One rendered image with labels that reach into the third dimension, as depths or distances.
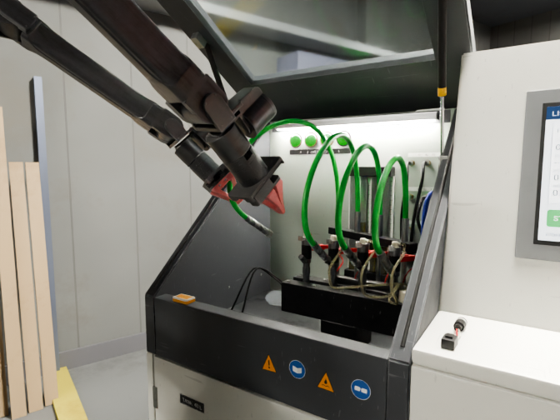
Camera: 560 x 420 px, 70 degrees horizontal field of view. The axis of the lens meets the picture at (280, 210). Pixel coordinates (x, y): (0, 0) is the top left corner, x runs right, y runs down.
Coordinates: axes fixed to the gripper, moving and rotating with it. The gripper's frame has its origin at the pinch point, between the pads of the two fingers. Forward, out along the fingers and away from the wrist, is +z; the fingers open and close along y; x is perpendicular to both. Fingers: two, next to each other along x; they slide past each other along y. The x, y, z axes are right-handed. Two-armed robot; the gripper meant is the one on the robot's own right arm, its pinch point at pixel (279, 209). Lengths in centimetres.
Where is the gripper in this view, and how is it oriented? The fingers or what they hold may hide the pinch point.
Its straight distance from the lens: 75.8
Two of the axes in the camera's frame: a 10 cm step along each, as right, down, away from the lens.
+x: -6.8, -0.8, 7.2
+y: 5.3, -7.4, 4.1
